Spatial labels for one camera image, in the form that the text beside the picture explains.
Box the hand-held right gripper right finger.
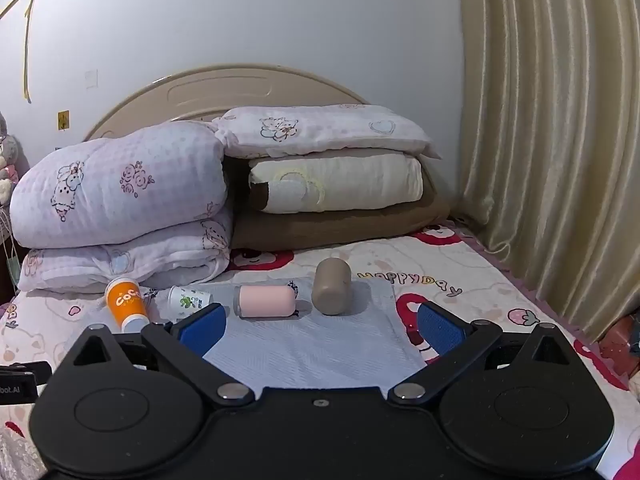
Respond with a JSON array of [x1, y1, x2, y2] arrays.
[[389, 301, 586, 407]]

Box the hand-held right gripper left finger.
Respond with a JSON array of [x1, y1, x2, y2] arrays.
[[66, 303, 257, 409]]

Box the white cup with green print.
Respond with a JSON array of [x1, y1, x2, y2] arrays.
[[167, 285, 214, 324]]

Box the pink cup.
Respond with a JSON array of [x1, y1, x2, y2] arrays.
[[232, 283, 299, 320]]

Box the orange paper cup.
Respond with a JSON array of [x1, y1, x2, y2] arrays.
[[104, 277, 151, 334]]

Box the taupe cup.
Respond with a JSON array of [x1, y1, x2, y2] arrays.
[[311, 257, 354, 316]]

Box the green face mask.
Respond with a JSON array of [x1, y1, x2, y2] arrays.
[[4, 247, 25, 293]]

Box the pale blue cloth mat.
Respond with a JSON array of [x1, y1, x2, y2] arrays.
[[199, 276, 432, 377]]

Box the brown pillow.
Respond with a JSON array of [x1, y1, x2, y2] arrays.
[[223, 149, 454, 252]]

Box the folded pink printed quilt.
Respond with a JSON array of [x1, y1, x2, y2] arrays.
[[9, 121, 237, 295]]

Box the cream pillow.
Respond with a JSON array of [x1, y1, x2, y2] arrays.
[[248, 154, 425, 214]]

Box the dark object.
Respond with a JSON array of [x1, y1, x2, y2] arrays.
[[619, 309, 640, 358]]

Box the beige curtain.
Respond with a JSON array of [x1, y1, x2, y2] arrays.
[[456, 0, 640, 343]]

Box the plush toys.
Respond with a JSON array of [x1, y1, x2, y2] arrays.
[[0, 111, 21, 207]]

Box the white printed pillow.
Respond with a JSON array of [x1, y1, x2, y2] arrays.
[[211, 104, 442, 160]]

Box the beige wooden headboard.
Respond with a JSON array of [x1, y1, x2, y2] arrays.
[[82, 63, 371, 142]]

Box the yellow tape strips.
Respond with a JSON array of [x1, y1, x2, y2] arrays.
[[0, 0, 47, 105]]

